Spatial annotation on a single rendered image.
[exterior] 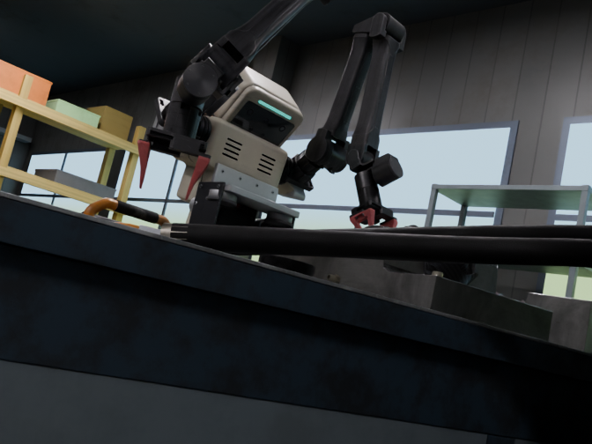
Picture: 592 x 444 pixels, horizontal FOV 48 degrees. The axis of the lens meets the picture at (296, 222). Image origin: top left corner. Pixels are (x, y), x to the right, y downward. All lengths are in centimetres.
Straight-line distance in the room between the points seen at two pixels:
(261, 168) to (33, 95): 497
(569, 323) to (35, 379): 98
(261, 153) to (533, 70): 312
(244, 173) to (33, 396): 124
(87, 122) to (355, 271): 591
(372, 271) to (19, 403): 62
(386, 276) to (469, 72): 395
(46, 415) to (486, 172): 407
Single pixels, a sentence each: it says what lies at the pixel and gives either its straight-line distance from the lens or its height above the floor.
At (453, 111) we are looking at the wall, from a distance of 484.
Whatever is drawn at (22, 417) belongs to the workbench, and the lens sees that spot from 60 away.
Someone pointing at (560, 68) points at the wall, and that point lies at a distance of 460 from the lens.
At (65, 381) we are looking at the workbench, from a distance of 60.
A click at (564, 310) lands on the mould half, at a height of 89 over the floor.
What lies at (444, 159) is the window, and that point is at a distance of 470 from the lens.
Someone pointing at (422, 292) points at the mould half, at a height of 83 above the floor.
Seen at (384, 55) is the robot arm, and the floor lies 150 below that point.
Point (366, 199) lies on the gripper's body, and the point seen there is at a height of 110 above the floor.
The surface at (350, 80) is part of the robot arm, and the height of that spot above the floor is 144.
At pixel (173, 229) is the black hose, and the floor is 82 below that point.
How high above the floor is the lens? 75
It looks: 9 degrees up
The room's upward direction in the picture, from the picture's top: 13 degrees clockwise
